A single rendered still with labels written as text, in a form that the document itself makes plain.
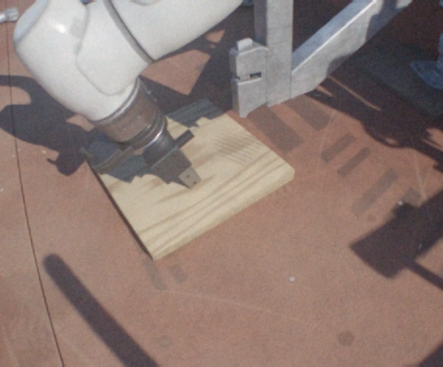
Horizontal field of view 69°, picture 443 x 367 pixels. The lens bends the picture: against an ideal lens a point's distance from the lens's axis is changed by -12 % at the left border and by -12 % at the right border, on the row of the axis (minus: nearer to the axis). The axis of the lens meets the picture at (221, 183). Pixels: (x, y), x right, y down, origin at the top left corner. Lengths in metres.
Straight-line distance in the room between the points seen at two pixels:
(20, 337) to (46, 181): 0.34
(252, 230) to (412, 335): 0.31
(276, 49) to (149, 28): 0.26
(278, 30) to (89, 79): 0.31
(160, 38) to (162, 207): 0.32
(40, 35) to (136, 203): 0.36
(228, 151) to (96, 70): 0.38
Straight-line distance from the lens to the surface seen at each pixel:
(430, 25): 1.27
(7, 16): 1.87
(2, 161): 0.92
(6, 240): 0.74
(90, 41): 0.41
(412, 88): 1.03
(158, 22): 0.40
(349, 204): 0.68
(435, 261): 0.67
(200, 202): 0.63
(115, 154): 0.52
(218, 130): 0.77
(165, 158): 0.51
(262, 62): 0.60
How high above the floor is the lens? 0.50
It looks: 47 degrees down
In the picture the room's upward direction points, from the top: 3 degrees counter-clockwise
